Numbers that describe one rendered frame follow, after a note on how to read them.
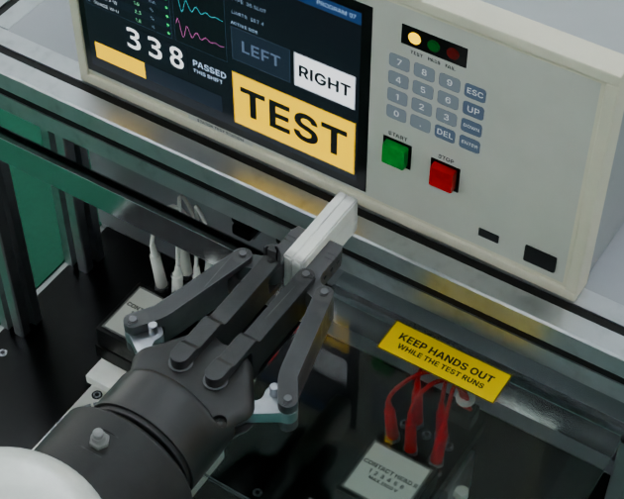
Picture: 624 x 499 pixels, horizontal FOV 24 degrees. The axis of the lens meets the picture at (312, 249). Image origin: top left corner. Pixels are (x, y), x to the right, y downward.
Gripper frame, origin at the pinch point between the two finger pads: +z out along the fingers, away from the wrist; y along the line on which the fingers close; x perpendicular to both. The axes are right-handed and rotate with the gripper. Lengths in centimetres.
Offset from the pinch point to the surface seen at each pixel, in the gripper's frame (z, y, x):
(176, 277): 9.0, -20.2, -24.1
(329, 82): 9.5, -5.3, 4.5
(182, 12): 9.6, -17.8, 5.3
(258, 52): 9.5, -11.3, 4.4
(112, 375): 0.5, -21.4, -29.6
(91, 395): 3.1, -27.1, -39.4
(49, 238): 19, -46, -42
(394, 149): 9.0, 0.3, 1.4
